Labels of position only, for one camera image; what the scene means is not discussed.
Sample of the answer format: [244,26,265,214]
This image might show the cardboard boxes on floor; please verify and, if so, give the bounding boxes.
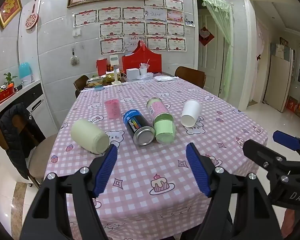
[286,96,300,121]

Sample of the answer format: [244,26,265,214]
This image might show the white desk lamp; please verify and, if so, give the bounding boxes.
[109,55,122,86]

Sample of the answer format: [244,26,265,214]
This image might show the clear plastic cup with straw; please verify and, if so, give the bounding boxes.
[139,59,151,77]

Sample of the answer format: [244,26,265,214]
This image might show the red diamond door ornament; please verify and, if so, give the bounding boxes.
[198,26,215,47]

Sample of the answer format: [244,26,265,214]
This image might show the group of wall certificates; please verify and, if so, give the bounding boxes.
[73,0,187,56]

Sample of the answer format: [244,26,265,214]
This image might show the small potted plant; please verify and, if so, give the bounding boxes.
[3,72,18,92]

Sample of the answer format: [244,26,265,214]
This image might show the red and gold framed picture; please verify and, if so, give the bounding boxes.
[0,0,23,29]

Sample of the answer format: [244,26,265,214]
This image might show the large red gift bag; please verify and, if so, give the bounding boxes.
[122,40,163,74]

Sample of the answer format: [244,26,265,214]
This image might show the pink checked tablecloth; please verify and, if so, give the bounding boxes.
[44,76,269,240]

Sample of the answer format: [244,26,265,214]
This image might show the round pink wall ornament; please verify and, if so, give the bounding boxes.
[25,0,42,30]

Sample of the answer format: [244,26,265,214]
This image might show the bag of snacks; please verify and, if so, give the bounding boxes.
[86,76,105,88]

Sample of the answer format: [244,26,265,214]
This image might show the pink dotted cup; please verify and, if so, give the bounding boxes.
[104,99,121,119]

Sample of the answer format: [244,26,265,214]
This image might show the wooden chair with beige seat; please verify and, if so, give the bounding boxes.
[0,115,58,189]

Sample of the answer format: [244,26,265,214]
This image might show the green door curtain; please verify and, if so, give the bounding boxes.
[195,0,235,106]

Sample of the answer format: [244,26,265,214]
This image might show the white square box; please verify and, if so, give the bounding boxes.
[127,68,140,81]

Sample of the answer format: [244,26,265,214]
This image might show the white paper cup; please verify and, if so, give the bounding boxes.
[180,99,202,127]

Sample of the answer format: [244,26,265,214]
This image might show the brown wooden chair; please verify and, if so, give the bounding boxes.
[73,75,90,98]
[174,66,206,89]

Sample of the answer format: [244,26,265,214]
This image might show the pale cream cup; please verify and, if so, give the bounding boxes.
[70,119,110,155]

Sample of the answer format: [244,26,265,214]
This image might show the white folded board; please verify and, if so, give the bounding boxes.
[262,47,296,113]

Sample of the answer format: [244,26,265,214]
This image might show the black padded jacket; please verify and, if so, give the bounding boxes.
[0,102,46,180]

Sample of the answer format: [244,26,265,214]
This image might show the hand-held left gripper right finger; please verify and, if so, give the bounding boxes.
[186,142,283,240]

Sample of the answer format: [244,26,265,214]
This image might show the green and pink cup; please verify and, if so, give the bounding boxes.
[146,97,177,144]

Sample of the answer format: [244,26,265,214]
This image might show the blue metal can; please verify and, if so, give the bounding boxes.
[123,109,156,146]

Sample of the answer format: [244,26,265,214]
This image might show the person's right forearm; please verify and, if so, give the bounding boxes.
[281,207,300,240]

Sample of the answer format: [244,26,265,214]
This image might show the white kitchen cabinet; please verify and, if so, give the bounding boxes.
[0,79,60,155]

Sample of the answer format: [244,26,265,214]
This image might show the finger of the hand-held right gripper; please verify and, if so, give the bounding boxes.
[242,139,295,182]
[273,130,300,160]

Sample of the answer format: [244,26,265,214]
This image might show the small red box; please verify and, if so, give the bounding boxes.
[96,58,108,77]

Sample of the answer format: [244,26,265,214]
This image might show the white plastic bag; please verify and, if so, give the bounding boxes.
[154,75,178,82]

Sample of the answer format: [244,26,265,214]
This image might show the white door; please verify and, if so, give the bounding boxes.
[197,12,227,98]

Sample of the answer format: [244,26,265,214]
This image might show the red tray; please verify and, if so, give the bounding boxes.
[0,87,17,106]

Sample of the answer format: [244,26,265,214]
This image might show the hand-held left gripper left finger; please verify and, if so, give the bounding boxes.
[19,144,118,240]

